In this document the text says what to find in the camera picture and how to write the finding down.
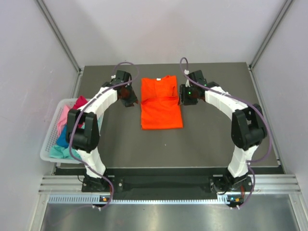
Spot orange t shirt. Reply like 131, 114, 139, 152
141, 75, 183, 130

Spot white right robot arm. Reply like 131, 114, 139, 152
180, 82, 267, 191

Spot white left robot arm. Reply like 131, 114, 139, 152
66, 84, 138, 191

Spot magenta t shirt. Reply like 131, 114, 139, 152
72, 96, 88, 109

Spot pink t shirt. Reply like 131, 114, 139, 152
57, 105, 71, 137

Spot blue t shirt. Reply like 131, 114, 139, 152
56, 125, 69, 148

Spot white plastic laundry basket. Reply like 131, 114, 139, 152
40, 98, 78, 164

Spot teal t shirt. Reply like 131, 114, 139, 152
49, 145, 74, 160

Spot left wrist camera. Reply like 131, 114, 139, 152
110, 70, 132, 87

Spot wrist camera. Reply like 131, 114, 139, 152
110, 70, 132, 87
184, 70, 207, 86

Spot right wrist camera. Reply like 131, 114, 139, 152
184, 70, 207, 86

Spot left aluminium frame post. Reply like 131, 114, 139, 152
36, 0, 84, 75

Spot aluminium corner frame post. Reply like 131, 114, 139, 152
247, 0, 295, 70

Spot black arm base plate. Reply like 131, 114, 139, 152
81, 176, 252, 194

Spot slotted grey cable duct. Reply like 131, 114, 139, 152
48, 194, 244, 205

